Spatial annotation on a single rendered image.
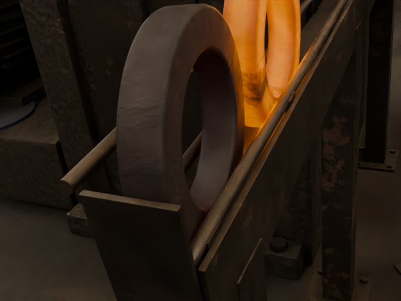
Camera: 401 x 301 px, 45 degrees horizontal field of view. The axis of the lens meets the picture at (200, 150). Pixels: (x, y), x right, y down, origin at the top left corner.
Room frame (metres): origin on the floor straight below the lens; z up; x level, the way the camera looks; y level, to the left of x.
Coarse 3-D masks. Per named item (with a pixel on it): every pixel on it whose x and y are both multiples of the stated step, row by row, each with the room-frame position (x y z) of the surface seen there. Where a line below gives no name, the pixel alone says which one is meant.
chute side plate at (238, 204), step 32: (352, 0) 0.75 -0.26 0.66; (352, 32) 0.74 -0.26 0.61; (320, 64) 0.55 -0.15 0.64; (320, 96) 0.55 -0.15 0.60; (288, 128) 0.42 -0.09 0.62; (288, 160) 0.42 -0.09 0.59; (256, 192) 0.34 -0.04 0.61; (288, 192) 0.41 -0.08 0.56; (224, 224) 0.29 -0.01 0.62; (256, 224) 0.33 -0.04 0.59; (224, 256) 0.27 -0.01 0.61; (224, 288) 0.27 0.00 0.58
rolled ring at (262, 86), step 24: (240, 0) 0.44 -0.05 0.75; (264, 0) 0.46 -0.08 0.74; (288, 0) 0.55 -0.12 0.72; (240, 24) 0.43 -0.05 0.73; (264, 24) 0.45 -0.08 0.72; (288, 24) 0.56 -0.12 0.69; (240, 48) 0.43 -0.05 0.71; (288, 48) 0.55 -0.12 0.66; (264, 72) 0.44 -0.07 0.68; (288, 72) 0.54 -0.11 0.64; (264, 96) 0.44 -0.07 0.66; (264, 120) 0.44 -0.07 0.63
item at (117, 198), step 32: (96, 192) 0.27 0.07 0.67; (96, 224) 0.27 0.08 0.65; (128, 224) 0.26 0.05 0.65; (160, 224) 0.25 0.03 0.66; (128, 256) 0.27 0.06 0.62; (160, 256) 0.25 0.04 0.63; (192, 256) 0.25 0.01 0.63; (128, 288) 0.27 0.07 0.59; (160, 288) 0.26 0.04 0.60; (192, 288) 0.25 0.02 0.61
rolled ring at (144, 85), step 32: (160, 32) 0.31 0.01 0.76; (192, 32) 0.33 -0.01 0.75; (224, 32) 0.39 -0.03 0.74; (128, 64) 0.30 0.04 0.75; (160, 64) 0.29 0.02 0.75; (192, 64) 0.32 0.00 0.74; (224, 64) 0.39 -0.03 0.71; (128, 96) 0.28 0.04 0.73; (160, 96) 0.27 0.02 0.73; (224, 96) 0.40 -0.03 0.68; (128, 128) 0.27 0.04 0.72; (160, 128) 0.26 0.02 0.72; (224, 128) 0.39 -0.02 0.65; (128, 160) 0.27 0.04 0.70; (160, 160) 0.26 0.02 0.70; (224, 160) 0.38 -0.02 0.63; (128, 192) 0.26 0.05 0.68; (160, 192) 0.26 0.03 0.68; (192, 192) 0.35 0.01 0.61; (192, 224) 0.28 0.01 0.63
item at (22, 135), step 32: (0, 0) 1.72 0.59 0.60; (0, 32) 1.64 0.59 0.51; (0, 64) 1.62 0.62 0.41; (32, 64) 1.82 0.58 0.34; (0, 96) 1.66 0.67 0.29; (32, 96) 1.65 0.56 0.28; (32, 128) 1.42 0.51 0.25; (0, 160) 1.41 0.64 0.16; (32, 160) 1.34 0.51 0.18; (64, 160) 1.31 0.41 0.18; (0, 192) 1.44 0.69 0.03; (32, 192) 1.36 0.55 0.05
